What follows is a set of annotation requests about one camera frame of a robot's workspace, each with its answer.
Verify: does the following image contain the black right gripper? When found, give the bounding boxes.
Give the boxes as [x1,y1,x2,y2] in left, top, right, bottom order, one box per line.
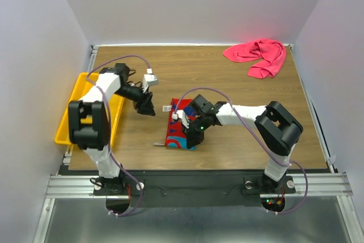
[181,113,210,148]

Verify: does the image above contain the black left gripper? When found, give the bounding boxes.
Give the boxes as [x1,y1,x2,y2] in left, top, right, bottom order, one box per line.
[115,82,156,117]

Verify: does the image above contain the red and blue patterned towel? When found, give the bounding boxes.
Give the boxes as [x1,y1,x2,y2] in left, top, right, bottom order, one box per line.
[164,98,196,150]

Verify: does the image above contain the pink towel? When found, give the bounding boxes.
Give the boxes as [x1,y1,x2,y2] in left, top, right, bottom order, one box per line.
[222,39,287,79]

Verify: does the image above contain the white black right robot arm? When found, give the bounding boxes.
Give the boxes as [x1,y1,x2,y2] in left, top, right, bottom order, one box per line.
[176,95,303,192]

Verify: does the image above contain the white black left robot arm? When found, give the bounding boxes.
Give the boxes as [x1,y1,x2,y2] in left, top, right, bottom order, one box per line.
[68,63,158,195]

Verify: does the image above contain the white barcode towel label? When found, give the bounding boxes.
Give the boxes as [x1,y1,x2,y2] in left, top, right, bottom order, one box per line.
[162,105,172,112]

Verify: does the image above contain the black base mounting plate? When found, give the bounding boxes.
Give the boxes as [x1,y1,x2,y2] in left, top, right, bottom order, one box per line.
[90,170,296,212]

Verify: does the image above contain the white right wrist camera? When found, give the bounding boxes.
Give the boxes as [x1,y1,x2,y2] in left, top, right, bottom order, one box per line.
[171,110,191,129]

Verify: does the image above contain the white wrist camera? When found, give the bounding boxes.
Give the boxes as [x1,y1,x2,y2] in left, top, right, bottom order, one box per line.
[171,110,191,129]
[142,68,158,93]

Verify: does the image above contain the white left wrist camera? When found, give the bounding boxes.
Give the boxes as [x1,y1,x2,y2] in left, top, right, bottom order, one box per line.
[142,68,158,93]

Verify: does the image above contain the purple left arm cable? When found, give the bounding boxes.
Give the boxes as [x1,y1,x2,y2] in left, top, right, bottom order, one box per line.
[85,55,154,217]

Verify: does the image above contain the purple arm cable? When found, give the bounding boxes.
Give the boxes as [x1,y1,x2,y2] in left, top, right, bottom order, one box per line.
[85,55,154,217]
[173,87,308,216]

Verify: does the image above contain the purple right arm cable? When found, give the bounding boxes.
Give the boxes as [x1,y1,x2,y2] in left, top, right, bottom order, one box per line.
[173,87,308,216]

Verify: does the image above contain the aluminium front frame rail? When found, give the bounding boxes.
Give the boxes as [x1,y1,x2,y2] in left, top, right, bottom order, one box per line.
[46,171,353,199]

